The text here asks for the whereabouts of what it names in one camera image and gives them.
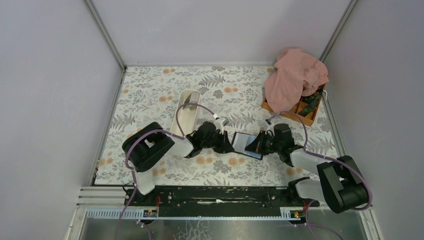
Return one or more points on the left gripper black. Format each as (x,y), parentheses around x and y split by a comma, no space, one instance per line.
(224,141)

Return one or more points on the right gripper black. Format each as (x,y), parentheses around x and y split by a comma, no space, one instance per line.
(260,145)

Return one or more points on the cream plastic oblong tray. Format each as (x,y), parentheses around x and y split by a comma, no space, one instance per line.
(187,117)

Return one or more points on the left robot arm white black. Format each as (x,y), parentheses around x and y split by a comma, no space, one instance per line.
(147,147)

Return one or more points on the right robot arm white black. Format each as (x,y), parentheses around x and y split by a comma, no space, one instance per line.
(340,184)

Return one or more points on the floral patterned table mat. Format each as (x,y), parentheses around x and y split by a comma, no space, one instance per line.
(151,94)

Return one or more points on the wooden organizer box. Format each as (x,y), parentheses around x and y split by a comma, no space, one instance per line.
(307,107)

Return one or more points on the pink cloth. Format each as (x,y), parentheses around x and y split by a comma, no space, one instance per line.
(297,75)

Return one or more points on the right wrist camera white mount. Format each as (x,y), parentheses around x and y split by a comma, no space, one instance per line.
(269,125)

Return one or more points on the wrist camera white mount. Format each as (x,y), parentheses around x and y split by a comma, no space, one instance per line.
(220,122)
(269,125)

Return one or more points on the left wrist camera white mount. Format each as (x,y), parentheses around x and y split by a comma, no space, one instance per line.
(220,122)

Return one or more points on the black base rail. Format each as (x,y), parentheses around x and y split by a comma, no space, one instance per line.
(219,201)

